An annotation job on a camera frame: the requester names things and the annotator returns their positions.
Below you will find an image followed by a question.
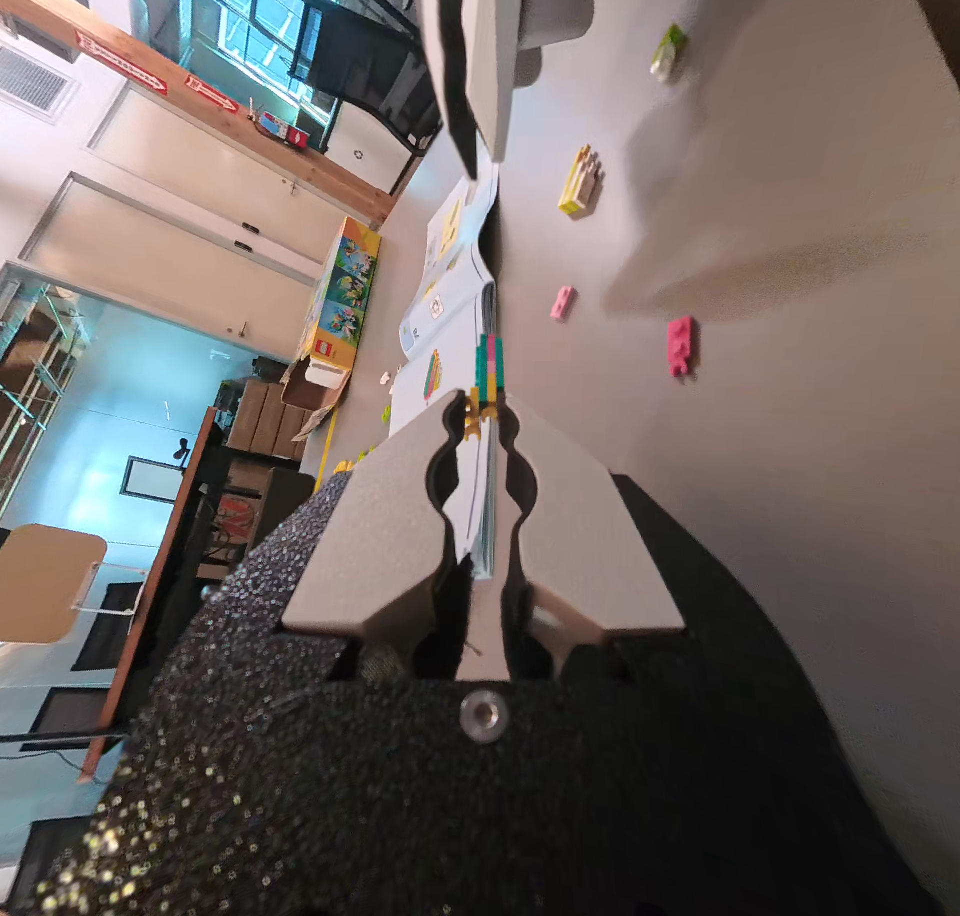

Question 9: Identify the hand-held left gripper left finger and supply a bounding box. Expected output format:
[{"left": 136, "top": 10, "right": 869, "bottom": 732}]
[{"left": 281, "top": 390, "right": 468, "bottom": 662}]

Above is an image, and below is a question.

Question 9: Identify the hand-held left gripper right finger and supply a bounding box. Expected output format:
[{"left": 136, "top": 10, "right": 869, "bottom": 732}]
[{"left": 498, "top": 395, "right": 685, "bottom": 662}]

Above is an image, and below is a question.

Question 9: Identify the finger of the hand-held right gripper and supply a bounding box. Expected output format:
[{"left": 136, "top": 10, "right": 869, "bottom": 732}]
[{"left": 416, "top": 0, "right": 526, "bottom": 181}]

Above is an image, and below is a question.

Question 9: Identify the multicolour lego plate assembly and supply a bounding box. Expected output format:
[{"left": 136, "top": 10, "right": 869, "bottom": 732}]
[{"left": 463, "top": 333, "right": 506, "bottom": 443}]

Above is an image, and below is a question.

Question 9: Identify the lime and white lego piece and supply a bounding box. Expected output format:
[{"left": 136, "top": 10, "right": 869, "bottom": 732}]
[{"left": 649, "top": 24, "right": 690, "bottom": 82}]

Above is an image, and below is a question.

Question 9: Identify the striped lego plate assembly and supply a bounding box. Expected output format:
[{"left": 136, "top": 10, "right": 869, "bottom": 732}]
[{"left": 557, "top": 144, "right": 604, "bottom": 218}]

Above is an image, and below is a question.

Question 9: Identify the magenta lego piece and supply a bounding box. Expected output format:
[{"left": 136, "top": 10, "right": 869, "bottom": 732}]
[{"left": 666, "top": 316, "right": 698, "bottom": 378}]

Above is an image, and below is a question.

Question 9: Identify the lego instruction booklet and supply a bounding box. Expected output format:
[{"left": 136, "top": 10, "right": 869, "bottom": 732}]
[{"left": 388, "top": 159, "right": 504, "bottom": 581}]

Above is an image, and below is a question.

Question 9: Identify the colourful lego set box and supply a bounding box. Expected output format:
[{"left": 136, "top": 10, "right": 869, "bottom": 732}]
[{"left": 281, "top": 215, "right": 381, "bottom": 441}]

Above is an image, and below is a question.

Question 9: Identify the black bin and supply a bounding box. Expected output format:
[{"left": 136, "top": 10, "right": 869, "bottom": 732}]
[{"left": 288, "top": 0, "right": 444, "bottom": 156}]

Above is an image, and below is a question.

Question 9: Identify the brown cardboard box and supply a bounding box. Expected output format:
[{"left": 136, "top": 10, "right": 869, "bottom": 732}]
[
  {"left": 255, "top": 384, "right": 292, "bottom": 456},
  {"left": 225, "top": 380, "right": 269, "bottom": 451},
  {"left": 273, "top": 399, "right": 310, "bottom": 461}
]

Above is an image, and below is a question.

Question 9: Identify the white recycling bin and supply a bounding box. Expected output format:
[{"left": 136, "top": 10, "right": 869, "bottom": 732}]
[{"left": 324, "top": 97, "right": 429, "bottom": 196}]

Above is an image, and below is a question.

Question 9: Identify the wooden desk with black legs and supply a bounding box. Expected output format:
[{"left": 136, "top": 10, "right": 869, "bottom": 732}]
[{"left": 78, "top": 406, "right": 221, "bottom": 784}]

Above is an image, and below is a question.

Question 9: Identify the small red and white box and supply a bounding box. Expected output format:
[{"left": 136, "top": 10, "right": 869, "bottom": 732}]
[{"left": 253, "top": 110, "right": 311, "bottom": 151}]

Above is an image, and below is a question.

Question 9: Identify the large window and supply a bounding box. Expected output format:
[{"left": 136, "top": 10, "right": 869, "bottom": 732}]
[{"left": 131, "top": 0, "right": 423, "bottom": 133}]

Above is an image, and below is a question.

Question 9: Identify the wooden beam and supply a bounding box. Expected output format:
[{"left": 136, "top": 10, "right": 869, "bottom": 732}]
[{"left": 0, "top": 0, "right": 398, "bottom": 229}]

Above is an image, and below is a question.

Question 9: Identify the short red arrow sticker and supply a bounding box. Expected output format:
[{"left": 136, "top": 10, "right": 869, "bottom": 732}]
[{"left": 184, "top": 74, "right": 240, "bottom": 115}]

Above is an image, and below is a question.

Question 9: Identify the cream door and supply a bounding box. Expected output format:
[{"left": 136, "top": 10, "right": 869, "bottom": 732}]
[
  {"left": 18, "top": 172, "right": 331, "bottom": 356},
  {"left": 86, "top": 80, "right": 363, "bottom": 261}
]

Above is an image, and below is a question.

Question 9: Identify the tan chair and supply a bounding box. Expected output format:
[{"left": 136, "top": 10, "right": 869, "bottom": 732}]
[{"left": 0, "top": 524, "right": 108, "bottom": 646}]

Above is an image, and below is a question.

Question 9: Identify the long red arrow sticker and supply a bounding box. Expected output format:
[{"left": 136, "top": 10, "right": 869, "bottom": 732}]
[{"left": 74, "top": 29, "right": 168, "bottom": 97}]

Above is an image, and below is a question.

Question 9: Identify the glass shelf rack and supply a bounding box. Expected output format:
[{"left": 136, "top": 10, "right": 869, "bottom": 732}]
[{"left": 0, "top": 279, "right": 85, "bottom": 516}]

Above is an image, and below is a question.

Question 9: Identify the white air vent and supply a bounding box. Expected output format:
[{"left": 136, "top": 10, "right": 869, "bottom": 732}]
[{"left": 0, "top": 45, "right": 81, "bottom": 121}]

